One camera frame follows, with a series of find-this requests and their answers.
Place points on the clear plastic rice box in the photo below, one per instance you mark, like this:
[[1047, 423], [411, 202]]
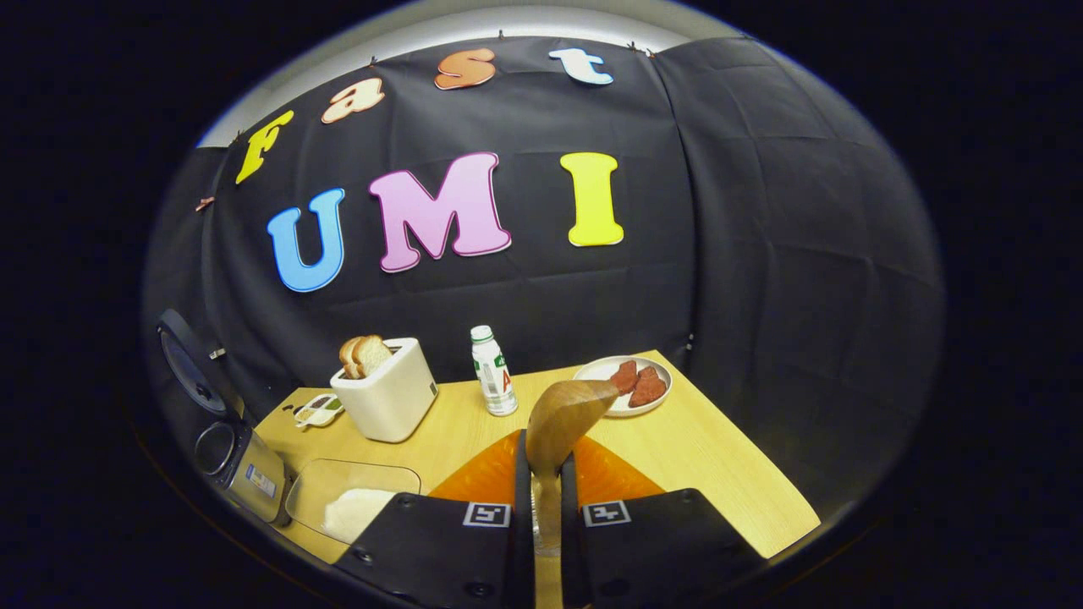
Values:
[[355, 478]]

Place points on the pile of white rice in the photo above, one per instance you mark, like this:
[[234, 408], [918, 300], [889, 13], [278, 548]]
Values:
[[355, 512]]

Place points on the black backdrop cloth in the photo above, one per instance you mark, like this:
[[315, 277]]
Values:
[[761, 254]]

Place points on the wooden spoon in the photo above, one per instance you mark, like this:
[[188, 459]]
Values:
[[563, 419]]

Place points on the dark grey rice cooker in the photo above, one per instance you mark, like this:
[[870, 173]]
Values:
[[250, 478]]

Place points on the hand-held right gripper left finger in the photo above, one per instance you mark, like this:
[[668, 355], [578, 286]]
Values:
[[523, 524]]

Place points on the bread slice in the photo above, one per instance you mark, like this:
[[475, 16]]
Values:
[[347, 355], [372, 353]]

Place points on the red meat slice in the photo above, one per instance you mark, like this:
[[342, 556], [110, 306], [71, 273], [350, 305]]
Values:
[[648, 389], [624, 378]]

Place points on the white drink bottle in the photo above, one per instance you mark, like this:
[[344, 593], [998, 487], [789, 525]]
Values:
[[495, 376]]

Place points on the white toaster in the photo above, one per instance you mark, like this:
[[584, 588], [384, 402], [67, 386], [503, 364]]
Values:
[[393, 397]]

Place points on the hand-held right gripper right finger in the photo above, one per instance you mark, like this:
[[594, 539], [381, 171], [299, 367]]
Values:
[[569, 524]]

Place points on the white divided sauce dish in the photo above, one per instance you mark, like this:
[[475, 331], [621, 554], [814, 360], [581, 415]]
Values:
[[320, 411]]

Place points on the white plate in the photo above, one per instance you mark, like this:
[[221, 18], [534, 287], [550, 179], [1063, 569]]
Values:
[[596, 372]]

